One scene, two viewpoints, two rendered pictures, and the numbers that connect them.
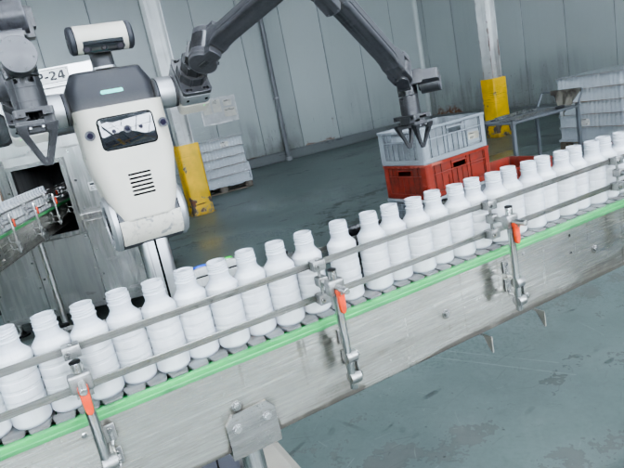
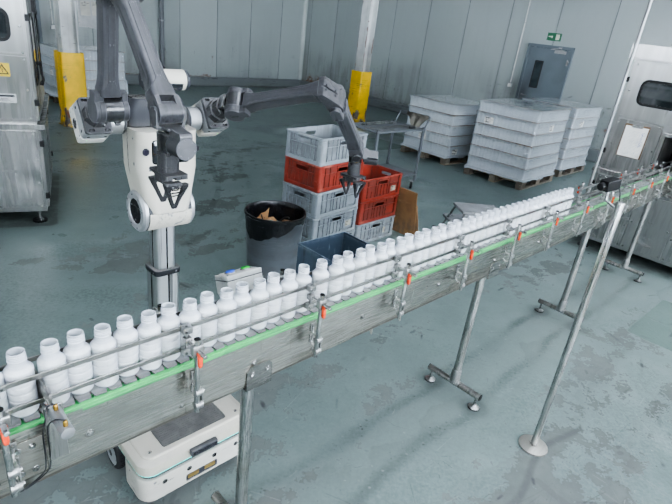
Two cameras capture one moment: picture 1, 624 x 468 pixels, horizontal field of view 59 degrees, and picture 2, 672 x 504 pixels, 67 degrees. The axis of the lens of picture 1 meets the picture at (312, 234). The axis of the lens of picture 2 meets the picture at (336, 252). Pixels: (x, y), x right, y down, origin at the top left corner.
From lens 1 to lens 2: 78 cm
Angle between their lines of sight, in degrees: 23
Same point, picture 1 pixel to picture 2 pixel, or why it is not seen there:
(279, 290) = (287, 299)
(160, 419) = (218, 368)
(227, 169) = not seen: hidden behind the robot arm
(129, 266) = (26, 182)
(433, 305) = (357, 312)
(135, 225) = (160, 217)
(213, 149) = (92, 60)
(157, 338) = (224, 323)
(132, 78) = not seen: hidden behind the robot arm
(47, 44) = not seen: outside the picture
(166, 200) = (184, 203)
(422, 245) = (360, 278)
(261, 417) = (264, 369)
